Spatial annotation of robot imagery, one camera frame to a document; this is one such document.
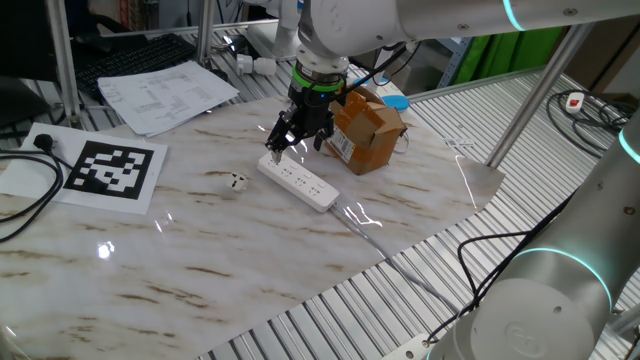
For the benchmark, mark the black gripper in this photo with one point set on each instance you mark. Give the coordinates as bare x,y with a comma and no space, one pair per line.
312,112

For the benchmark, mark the white plug adapter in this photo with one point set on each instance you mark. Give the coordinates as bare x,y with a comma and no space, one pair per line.
238,182

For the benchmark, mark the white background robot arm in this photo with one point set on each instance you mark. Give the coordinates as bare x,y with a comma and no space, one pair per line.
280,40

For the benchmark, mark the white four-socket power strip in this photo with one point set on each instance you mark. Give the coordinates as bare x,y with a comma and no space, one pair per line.
300,182

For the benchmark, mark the taped brown cardboard box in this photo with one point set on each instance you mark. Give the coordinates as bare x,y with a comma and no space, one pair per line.
370,135

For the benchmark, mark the white plastic pipe fitting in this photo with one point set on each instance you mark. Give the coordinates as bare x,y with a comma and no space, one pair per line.
262,66

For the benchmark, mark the white and blue desk lamp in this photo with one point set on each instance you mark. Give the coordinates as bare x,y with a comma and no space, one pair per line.
395,102

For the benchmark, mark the stack of printed papers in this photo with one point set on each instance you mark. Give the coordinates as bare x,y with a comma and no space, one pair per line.
165,97

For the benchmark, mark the white label sticker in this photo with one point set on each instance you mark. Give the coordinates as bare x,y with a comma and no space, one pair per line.
457,142

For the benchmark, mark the glossy marble pattern mat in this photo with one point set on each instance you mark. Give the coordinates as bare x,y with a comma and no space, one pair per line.
200,260

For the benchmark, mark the grey metal shelf rack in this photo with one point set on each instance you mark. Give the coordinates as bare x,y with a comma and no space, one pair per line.
457,60

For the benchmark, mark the black computer keyboard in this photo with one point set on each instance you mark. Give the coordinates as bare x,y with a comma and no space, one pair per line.
135,57

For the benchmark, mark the paper sheet with fiducial marker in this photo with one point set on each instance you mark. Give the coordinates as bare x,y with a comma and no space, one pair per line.
110,167

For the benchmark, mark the green cloth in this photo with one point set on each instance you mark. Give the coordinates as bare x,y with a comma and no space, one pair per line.
500,60

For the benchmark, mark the aluminium frame post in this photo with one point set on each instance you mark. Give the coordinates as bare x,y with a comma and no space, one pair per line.
205,35
540,95
62,60

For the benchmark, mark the aluminium frame crossbar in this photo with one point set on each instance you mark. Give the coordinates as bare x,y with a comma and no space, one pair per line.
165,30

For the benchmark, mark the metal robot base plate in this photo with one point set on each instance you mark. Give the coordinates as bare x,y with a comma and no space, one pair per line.
407,351

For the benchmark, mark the white socket with red switch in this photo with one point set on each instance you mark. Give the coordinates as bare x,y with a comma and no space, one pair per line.
575,101

